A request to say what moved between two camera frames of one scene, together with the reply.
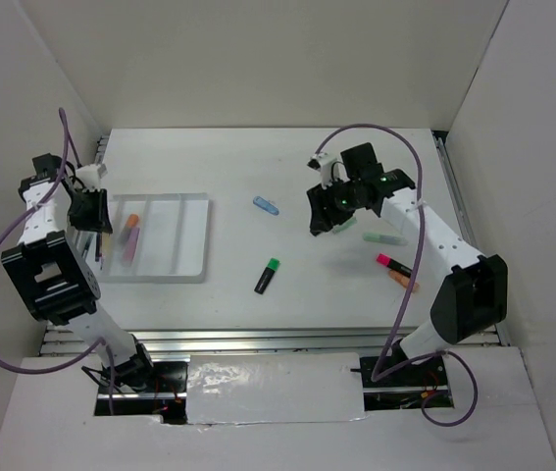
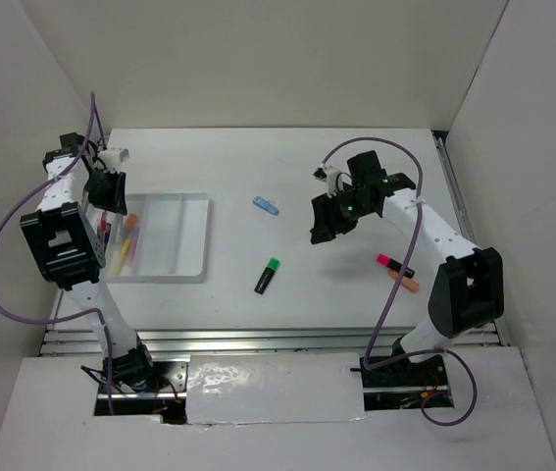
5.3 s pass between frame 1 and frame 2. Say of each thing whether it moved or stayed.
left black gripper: moved
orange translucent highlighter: stayed
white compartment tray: stayed
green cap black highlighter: stayed
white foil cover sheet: stayed
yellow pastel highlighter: moved
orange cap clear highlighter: stayed
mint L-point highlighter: moved
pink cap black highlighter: stayed
